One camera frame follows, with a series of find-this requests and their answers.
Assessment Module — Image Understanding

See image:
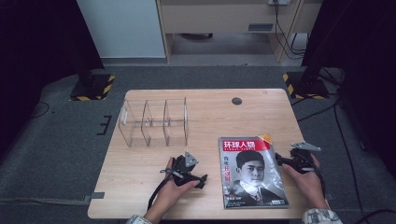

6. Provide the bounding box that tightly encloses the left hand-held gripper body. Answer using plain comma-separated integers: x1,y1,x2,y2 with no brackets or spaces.
167,151,200,188

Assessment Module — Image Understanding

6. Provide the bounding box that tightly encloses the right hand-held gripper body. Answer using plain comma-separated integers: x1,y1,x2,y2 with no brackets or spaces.
289,141,322,175

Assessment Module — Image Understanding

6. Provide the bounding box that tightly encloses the magazine with portrait cover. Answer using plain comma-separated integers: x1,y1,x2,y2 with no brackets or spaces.
218,133,290,210

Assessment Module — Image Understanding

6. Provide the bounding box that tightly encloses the clear acrylic divided organizer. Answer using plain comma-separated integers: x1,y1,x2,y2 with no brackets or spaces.
117,96,190,148

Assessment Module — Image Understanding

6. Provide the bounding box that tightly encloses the person's right hand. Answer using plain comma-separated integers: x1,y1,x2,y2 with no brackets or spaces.
281,154,329,211

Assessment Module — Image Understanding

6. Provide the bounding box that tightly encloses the person's left hand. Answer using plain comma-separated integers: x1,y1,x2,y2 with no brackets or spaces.
152,157,201,216

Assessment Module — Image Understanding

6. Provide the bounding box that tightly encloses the black stand with striped base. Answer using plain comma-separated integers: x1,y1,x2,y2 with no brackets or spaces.
69,54,117,103
282,0,331,101

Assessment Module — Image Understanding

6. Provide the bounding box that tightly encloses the black curtain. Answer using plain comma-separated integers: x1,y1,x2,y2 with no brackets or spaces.
0,0,106,157
301,0,396,178

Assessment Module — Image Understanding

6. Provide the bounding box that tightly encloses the grey rectangular panel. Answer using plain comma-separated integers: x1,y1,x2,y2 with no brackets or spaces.
247,22,275,33

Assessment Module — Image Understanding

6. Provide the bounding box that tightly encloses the white cabinet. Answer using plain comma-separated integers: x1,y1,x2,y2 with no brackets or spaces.
76,0,166,59

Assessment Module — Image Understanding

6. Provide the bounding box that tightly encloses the right hand-held gripper cable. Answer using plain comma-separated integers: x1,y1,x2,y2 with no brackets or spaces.
309,153,327,200

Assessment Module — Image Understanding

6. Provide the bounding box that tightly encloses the long black floor cable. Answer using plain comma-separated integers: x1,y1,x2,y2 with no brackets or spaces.
333,104,367,218

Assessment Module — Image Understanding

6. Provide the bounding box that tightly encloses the black hanging cable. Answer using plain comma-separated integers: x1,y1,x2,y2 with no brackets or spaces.
273,3,308,61

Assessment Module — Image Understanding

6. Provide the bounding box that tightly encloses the thin black looped cable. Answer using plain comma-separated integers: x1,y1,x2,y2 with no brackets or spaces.
30,101,50,119

